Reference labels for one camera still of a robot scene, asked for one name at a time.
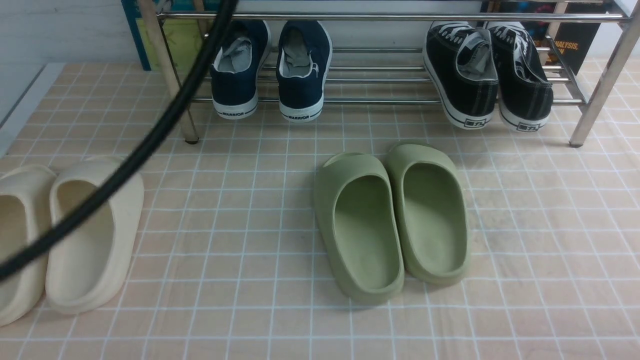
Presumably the right green foam slipper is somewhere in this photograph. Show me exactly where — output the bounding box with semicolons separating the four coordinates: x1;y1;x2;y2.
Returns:
384;140;471;286

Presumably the left black canvas sneaker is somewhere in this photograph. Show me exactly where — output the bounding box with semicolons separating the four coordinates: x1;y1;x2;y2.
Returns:
422;21;499;130

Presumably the chrome metal shoe rack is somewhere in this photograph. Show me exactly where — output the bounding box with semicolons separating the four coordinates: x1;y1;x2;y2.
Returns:
135;0;640;149

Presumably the right cream foam slipper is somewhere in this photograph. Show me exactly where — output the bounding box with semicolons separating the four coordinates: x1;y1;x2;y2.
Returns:
45;155;146;315

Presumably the dark printed book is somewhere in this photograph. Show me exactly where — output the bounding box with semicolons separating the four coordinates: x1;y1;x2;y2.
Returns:
480;0;611;74

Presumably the black canvas sneaker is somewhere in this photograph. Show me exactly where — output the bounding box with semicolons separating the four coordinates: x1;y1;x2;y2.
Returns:
486;22;554;133
422;21;499;130

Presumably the green foam slipper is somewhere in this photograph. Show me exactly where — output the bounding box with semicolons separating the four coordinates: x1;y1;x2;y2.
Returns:
384;140;471;286
313;152;405;306

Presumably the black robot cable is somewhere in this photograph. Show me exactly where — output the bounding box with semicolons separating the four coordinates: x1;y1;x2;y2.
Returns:
0;0;240;282

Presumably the blue and yellow poster board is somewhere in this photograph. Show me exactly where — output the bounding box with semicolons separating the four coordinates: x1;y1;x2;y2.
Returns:
121;0;202;74

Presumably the cream foam slipper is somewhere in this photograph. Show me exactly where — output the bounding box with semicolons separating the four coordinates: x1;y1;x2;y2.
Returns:
0;164;57;326
45;155;146;315

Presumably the right black canvas sneaker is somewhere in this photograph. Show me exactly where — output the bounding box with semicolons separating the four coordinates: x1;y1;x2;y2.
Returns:
486;22;554;133

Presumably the left cream foam slipper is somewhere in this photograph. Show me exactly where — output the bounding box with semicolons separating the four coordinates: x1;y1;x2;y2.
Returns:
0;164;57;326

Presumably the navy canvas shoe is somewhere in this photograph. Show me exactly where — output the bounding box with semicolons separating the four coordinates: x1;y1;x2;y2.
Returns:
275;20;333;123
209;20;272;120

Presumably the left green foam slipper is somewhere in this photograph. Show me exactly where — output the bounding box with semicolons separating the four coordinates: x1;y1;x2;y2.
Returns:
313;152;405;306

